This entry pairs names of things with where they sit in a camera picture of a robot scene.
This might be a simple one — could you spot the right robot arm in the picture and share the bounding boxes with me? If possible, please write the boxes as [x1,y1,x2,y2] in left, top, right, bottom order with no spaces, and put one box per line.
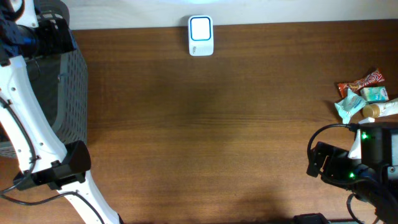
[307,122,397,223]

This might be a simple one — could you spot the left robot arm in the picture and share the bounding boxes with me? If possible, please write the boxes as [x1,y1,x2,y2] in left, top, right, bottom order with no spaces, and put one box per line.
[1,0,122,223]

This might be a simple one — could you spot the teal snack packet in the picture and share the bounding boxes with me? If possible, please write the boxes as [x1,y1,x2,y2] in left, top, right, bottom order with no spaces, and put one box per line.
[335,89,367,124]

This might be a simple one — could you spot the white barcode scanner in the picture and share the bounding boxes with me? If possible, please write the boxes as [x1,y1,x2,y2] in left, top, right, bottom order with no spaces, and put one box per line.
[188,15,214,57]

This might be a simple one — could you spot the teal Kleenex tissue pack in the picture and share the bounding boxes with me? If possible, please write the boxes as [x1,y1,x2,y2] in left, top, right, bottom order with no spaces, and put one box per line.
[360,86,389,103]

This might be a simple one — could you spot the red chocolate bar wrapper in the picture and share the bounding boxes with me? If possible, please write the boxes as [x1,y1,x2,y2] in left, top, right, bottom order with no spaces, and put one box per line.
[337,68,385,98]

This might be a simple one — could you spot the white tube with gold cap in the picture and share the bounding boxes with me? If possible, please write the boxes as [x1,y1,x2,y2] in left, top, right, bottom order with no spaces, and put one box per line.
[362,98,398,118]

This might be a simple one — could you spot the dark grey plastic basket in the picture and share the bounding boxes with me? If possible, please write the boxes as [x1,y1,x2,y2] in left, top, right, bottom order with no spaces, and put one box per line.
[1,1,88,159]

